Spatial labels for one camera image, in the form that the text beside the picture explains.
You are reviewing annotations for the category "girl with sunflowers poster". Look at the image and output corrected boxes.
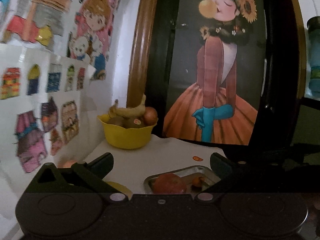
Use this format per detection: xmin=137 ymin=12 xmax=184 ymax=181
xmin=162 ymin=0 xmax=266 ymax=145

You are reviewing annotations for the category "pale pink apple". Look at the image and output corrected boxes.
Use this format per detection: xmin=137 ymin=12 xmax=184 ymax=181
xmin=58 ymin=159 xmax=77 ymax=168

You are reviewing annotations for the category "white printed table cloth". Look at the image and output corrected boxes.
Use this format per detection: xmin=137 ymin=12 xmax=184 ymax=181
xmin=84 ymin=135 xmax=225 ymax=193

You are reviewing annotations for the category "brown wooden frame post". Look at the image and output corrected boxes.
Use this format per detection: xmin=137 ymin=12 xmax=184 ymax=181
xmin=126 ymin=0 xmax=157 ymax=107

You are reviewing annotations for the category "small red cherry tomato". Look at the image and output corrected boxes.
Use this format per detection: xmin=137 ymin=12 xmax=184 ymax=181
xmin=192 ymin=177 xmax=206 ymax=188

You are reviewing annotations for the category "brown round fruit in bowl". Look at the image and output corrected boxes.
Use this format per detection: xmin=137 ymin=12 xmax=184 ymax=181
xmin=143 ymin=107 xmax=158 ymax=126

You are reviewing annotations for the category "yellow plastic fruit bowl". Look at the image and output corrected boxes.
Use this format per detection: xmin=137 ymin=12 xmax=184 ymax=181
xmin=97 ymin=114 xmax=157 ymax=150

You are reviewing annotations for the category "banana in yellow bowl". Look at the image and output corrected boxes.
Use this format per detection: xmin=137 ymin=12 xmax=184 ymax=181
xmin=108 ymin=95 xmax=146 ymax=118

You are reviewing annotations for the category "large colored figure drawing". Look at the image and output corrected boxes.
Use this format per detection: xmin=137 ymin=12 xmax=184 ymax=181
xmin=1 ymin=0 xmax=75 ymax=53

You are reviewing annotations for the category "kiwi fruit with sticker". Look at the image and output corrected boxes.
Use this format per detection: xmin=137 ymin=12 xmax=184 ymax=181
xmin=123 ymin=117 xmax=145 ymax=129

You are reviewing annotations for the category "colored houses drawing paper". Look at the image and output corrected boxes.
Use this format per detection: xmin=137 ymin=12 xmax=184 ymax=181
xmin=1 ymin=44 xmax=94 ymax=179

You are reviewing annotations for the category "large red apple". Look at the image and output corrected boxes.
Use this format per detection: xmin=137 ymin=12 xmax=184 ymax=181
xmin=152 ymin=173 xmax=187 ymax=194

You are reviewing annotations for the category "metal rectangular tray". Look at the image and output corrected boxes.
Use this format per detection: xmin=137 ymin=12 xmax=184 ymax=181
xmin=144 ymin=165 xmax=222 ymax=195

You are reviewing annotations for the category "cartoon girl bear drawing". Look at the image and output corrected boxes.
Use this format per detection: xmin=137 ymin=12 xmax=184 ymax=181
xmin=68 ymin=0 xmax=118 ymax=80

